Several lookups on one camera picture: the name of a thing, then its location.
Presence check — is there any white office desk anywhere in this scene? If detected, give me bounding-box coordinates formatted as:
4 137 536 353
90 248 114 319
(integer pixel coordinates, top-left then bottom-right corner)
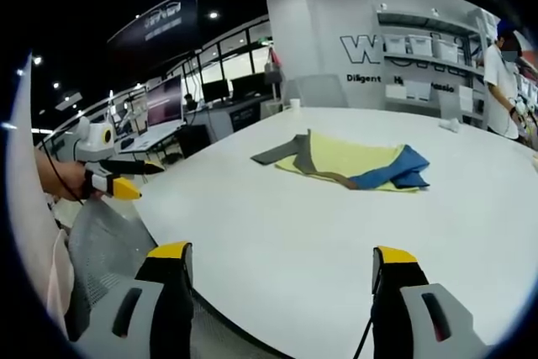
119 122 187 155

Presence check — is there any yellow blue grey garment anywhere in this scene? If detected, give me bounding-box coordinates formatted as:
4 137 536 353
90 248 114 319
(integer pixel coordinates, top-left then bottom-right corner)
250 128 431 194

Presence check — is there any dark hanging banner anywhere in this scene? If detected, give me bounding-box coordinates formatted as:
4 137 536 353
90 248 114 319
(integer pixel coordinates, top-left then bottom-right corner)
106 0 199 58

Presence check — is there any person's light clothing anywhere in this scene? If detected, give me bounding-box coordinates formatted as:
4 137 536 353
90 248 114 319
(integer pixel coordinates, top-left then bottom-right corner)
7 50 76 337

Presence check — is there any white storage box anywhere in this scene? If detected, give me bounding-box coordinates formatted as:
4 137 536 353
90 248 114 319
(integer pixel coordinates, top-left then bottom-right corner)
434 38 460 62
386 34 408 55
409 36 435 58

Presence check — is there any large computer monitor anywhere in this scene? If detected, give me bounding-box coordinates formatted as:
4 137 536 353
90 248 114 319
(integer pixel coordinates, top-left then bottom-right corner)
145 74 187 129

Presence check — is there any black computer monitor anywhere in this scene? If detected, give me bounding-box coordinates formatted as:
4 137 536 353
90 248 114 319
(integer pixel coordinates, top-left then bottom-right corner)
230 72 268 100
201 78 232 104

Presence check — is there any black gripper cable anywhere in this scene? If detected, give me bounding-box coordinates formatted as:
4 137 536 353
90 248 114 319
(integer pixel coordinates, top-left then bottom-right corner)
40 138 83 207

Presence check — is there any person's left hand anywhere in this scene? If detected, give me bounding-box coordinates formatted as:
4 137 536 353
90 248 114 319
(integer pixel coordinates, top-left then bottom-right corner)
34 151 88 201

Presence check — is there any thin black cable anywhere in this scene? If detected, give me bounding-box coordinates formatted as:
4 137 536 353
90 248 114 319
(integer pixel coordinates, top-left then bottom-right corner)
351 315 376 359

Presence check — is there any grey office chair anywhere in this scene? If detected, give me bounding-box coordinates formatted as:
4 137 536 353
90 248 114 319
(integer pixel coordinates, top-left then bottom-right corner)
284 73 351 109

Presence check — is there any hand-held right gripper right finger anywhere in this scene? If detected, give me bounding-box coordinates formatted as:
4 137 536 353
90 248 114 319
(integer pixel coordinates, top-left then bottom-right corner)
369 245 492 359

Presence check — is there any pink hanging bag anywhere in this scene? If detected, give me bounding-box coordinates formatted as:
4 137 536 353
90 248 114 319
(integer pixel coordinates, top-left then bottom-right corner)
264 46 282 75

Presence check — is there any white shelf unit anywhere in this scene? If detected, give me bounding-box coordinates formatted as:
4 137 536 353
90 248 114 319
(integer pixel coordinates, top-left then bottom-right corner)
375 8 491 127

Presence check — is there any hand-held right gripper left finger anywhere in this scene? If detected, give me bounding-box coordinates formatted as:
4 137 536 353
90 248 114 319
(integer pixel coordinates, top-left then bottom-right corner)
66 240 196 359

